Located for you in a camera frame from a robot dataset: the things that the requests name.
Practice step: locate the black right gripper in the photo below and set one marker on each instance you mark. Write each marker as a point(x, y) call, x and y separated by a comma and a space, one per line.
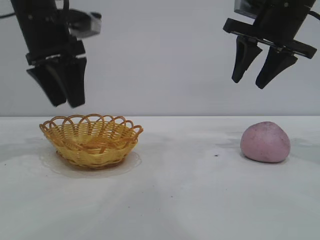
point(280, 20)

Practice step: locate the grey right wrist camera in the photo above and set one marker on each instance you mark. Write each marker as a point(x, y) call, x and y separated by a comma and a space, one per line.
point(245, 7)

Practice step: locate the yellow woven wicker basket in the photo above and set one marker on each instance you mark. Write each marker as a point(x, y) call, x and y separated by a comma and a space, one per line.
point(92, 145)

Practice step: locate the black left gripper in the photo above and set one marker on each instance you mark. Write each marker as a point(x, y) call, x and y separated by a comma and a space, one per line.
point(45, 30)

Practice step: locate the pink peach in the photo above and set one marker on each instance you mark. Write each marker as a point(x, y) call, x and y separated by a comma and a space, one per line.
point(265, 142)

